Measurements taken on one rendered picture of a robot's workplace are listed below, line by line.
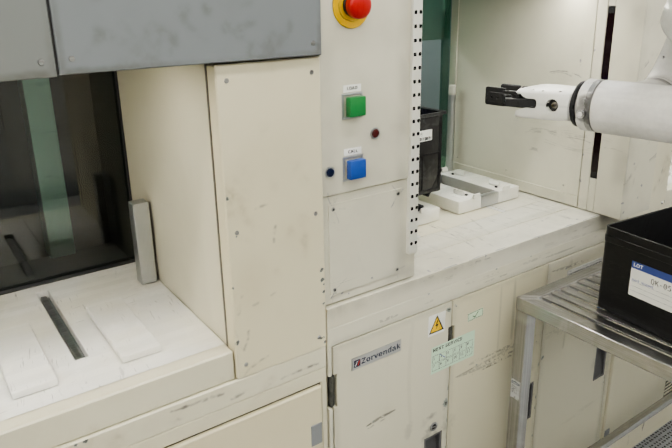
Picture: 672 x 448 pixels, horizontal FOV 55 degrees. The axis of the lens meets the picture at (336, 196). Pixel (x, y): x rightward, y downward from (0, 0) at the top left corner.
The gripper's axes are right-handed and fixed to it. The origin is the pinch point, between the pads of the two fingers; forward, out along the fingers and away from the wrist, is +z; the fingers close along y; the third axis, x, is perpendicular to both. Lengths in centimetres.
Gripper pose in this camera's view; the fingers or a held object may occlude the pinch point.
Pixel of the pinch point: (502, 94)
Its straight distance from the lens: 120.5
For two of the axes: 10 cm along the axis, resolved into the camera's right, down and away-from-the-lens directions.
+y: 7.4, -2.2, 6.3
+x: -0.2, -9.5, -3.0
